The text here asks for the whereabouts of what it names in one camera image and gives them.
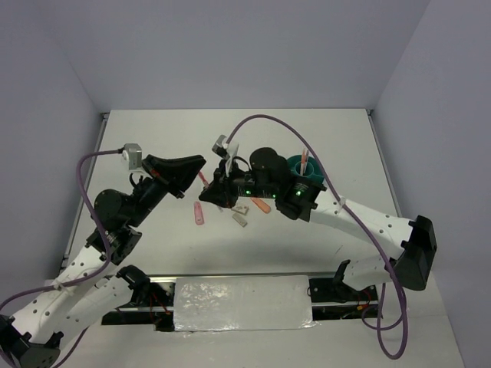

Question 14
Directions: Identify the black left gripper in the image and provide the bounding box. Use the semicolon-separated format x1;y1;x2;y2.
129;156;209;228

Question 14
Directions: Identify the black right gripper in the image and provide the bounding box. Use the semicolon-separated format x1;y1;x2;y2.
199;156;278;206

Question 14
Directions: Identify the pink highlighter pen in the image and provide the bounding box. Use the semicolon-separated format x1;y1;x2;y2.
199;172;209;188

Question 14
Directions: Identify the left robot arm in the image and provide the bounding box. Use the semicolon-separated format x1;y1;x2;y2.
1;144;206;367

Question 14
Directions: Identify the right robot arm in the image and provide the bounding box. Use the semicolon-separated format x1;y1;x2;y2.
199;147;437;300

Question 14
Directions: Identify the pink translucent case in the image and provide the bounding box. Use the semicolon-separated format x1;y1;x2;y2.
193;201;205;225

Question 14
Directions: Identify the grey white eraser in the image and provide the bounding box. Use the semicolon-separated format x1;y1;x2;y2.
232;213;248;227

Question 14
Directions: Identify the orange translucent case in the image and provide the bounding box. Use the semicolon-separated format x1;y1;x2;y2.
251;198;271;214

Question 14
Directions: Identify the teal round desk organizer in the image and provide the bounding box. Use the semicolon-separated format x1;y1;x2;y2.
287;155;327;191

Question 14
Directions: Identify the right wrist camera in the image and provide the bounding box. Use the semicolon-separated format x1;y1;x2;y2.
212;135;239;176

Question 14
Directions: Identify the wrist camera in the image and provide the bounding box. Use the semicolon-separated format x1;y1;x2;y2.
212;135;239;176
121;143;143;173

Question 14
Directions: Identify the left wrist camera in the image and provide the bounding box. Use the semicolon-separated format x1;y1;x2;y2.
121;143;143;173

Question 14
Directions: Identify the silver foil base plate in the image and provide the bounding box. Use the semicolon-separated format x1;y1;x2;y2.
173;275;315;332

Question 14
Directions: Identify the black mounting rail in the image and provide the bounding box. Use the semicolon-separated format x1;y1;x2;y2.
101;275;379;333

